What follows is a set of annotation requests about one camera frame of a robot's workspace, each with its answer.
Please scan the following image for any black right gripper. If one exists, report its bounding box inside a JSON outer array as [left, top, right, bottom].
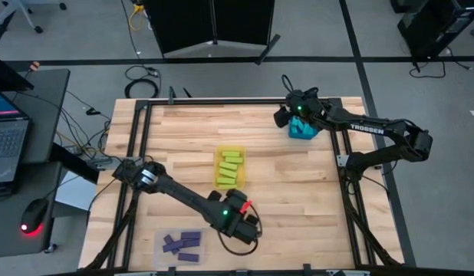
[[274, 87, 323, 130]]

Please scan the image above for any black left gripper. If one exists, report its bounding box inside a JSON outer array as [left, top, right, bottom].
[[208, 188, 260, 231]]

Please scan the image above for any yellow translucent bin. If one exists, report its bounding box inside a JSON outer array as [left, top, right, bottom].
[[213, 144, 247, 191]]

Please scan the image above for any blue plastic bin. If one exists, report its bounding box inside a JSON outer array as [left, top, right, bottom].
[[288, 116, 321, 140]]

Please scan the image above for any white translucent bin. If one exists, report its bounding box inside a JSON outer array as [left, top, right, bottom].
[[153, 228, 207, 268]]

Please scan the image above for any black folding partition screen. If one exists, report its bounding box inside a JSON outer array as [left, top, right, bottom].
[[143, 0, 282, 65]]

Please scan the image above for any grey usb hub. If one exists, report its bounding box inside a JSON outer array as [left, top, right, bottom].
[[87, 156, 125, 170]]

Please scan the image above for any white paper sheet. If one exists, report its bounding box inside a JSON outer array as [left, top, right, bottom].
[[54, 170, 93, 212]]

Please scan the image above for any black computer tower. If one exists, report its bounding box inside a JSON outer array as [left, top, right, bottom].
[[397, 0, 474, 61]]

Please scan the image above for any black computer mouse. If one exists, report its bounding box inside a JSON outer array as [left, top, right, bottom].
[[20, 198, 50, 235]]

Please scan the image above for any black side desk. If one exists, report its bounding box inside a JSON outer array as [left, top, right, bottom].
[[0, 67, 72, 258]]

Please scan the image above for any black laptop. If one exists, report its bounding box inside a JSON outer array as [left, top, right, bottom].
[[0, 86, 31, 185]]

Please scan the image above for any black desk monitor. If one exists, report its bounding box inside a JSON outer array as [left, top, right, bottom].
[[0, 53, 25, 93]]

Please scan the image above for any white office chair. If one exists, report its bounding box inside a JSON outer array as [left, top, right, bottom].
[[0, 0, 67, 35]]

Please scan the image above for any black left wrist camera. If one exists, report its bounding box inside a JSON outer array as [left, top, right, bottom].
[[223, 218, 262, 246]]

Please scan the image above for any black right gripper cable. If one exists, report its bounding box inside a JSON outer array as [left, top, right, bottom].
[[281, 74, 299, 95]]

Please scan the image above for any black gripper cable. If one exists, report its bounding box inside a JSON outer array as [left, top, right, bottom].
[[216, 229, 263, 257], [281, 74, 299, 95]]

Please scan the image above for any black aluminium table frame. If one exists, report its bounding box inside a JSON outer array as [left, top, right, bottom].
[[83, 97, 405, 276]]

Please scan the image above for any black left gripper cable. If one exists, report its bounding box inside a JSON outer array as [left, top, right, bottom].
[[216, 229, 263, 257]]

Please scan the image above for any black floor cable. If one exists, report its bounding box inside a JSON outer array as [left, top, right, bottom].
[[408, 57, 472, 80]]

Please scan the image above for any coiled black cable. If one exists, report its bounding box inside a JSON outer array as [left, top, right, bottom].
[[123, 64, 161, 100]]

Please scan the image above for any yellow cable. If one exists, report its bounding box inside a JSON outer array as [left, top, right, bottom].
[[128, 2, 146, 32]]

